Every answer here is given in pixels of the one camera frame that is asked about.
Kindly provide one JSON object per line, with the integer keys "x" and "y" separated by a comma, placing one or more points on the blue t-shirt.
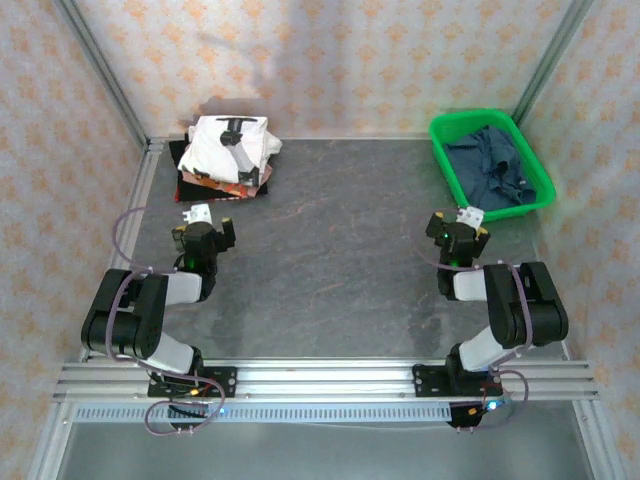
{"x": 490, "y": 165}

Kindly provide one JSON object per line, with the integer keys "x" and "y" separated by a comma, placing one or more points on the aluminium lower frame beam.
{"x": 597, "y": 440}
{"x": 50, "y": 445}

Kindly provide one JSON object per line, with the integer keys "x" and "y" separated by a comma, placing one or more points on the aluminium frame post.
{"x": 105, "y": 70}
{"x": 557, "y": 50}

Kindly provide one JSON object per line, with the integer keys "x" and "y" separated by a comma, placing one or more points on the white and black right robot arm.
{"x": 510, "y": 310}

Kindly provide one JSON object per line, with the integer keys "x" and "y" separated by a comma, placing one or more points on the orange patterned folded t-shirt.
{"x": 240, "y": 190}

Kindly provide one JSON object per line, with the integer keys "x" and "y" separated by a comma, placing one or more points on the green plastic basket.
{"x": 500, "y": 214}

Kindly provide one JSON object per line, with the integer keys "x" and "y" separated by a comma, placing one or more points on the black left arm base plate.
{"x": 225, "y": 382}

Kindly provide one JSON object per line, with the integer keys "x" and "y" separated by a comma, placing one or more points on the white folded t-shirt, black print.
{"x": 220, "y": 150}

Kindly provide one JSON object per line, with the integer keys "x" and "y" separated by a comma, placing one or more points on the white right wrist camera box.
{"x": 471, "y": 215}

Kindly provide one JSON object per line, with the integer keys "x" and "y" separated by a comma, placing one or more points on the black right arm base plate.
{"x": 427, "y": 381}

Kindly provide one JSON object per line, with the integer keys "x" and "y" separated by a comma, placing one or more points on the aluminium table side rail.
{"x": 131, "y": 210}

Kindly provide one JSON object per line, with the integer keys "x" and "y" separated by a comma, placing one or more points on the wide aluminium mounting rail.
{"x": 325, "y": 380}

